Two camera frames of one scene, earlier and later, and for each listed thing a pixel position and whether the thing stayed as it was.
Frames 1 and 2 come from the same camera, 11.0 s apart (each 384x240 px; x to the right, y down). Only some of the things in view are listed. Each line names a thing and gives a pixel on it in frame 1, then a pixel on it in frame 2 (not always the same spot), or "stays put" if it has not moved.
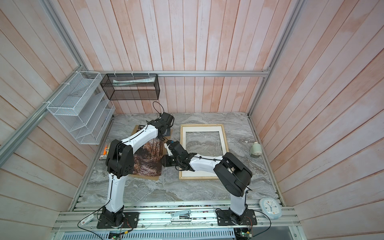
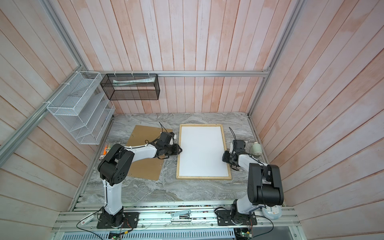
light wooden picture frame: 201,177 stays put
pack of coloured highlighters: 105,152 stays put
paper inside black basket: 126,83 stays put
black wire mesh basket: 134,86 stays put
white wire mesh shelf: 83,109 stays put
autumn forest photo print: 148,159 → 202,148
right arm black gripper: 166,158 → 225,156
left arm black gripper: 168,127 → 176,150
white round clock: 271,208 stays put
